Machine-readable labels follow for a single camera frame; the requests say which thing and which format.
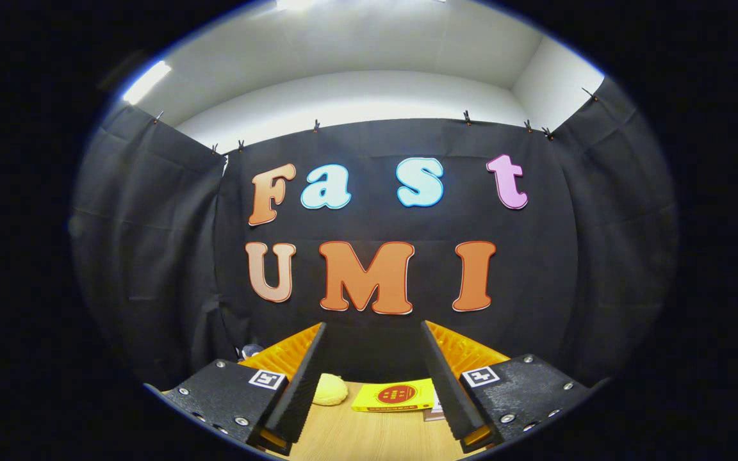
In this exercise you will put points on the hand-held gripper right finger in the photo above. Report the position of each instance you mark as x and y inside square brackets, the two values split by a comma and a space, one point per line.
[449, 390]

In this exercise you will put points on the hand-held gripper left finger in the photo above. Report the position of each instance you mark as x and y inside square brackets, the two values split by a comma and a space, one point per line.
[302, 390]

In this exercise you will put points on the white paperback book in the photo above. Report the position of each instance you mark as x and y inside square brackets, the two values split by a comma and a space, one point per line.
[436, 400]

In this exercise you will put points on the yellow plush bread toy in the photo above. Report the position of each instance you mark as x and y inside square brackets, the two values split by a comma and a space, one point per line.
[329, 389]

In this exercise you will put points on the brown spine book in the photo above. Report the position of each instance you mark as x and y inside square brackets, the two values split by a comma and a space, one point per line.
[434, 416]

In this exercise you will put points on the yellow book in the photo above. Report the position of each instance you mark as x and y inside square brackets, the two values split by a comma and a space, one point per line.
[394, 395]

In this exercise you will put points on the penguin plush toy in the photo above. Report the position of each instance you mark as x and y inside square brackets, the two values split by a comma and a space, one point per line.
[252, 350]

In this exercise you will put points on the row of black cloth clips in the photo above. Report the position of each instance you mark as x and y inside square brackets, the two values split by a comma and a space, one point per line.
[316, 126]

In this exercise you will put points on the ceiling light strip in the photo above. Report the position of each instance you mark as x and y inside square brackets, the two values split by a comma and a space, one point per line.
[146, 82]

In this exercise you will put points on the ceiling light panel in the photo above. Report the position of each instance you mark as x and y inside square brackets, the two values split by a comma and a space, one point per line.
[295, 3]

